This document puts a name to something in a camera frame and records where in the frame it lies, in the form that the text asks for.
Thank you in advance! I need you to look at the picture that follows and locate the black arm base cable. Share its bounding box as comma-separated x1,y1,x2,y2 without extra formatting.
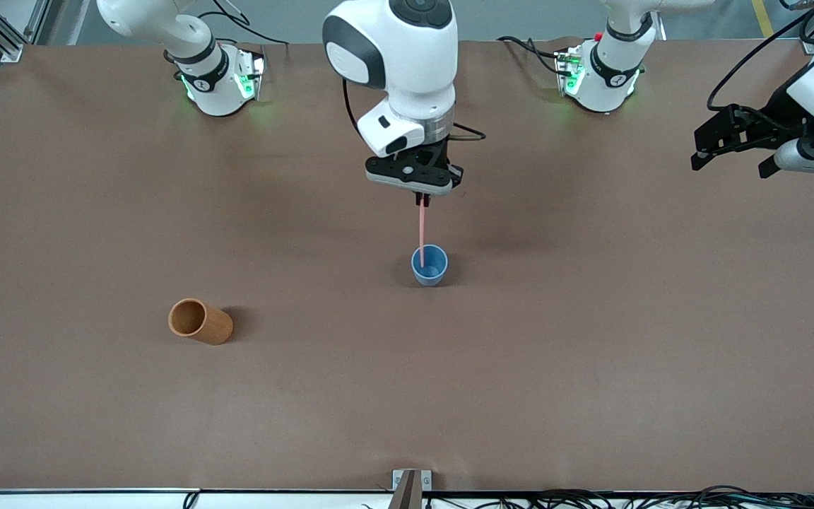
497,35,565,77
195,0,290,47

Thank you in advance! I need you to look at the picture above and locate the metal camera pole bracket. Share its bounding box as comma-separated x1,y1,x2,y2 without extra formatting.
392,469,433,493

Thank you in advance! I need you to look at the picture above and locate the brown table cover mat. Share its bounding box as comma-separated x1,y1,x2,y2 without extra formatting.
0,39,814,493

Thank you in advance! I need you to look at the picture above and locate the aluminium frame profile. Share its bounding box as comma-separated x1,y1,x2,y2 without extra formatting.
0,0,51,64

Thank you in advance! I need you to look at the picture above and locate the blue cup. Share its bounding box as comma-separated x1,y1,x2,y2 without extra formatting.
411,244,449,287

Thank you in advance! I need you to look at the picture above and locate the black left arm base cable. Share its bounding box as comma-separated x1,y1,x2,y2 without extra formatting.
497,35,565,77

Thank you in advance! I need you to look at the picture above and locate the black right arm base cable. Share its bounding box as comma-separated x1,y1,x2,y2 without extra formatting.
195,0,290,47

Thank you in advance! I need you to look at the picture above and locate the brown camera pole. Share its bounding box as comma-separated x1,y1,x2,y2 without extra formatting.
388,472,423,509

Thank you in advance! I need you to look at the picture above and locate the brown wooden cup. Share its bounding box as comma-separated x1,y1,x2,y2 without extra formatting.
168,298,234,346

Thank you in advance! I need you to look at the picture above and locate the white table edge rail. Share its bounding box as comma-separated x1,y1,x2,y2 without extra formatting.
0,488,814,509

